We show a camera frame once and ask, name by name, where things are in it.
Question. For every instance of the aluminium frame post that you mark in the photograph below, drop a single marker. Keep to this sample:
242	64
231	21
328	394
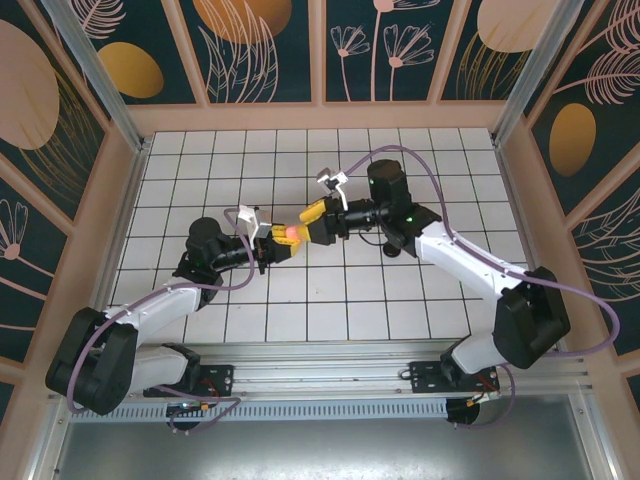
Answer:
102	80
538	75

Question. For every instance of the pink earbud charging case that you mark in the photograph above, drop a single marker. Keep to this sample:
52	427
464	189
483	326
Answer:
292	231

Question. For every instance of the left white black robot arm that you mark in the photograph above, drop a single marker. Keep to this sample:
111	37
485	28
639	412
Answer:
160	302

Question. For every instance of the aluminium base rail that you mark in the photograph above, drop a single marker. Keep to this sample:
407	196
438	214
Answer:
320	370

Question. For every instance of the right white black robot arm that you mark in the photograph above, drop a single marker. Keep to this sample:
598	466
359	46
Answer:
460	255

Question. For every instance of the grey metal sheet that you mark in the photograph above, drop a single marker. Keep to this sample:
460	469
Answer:
320	450

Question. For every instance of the aluminium side rail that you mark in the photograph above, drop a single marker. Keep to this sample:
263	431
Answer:
515	200
129	200

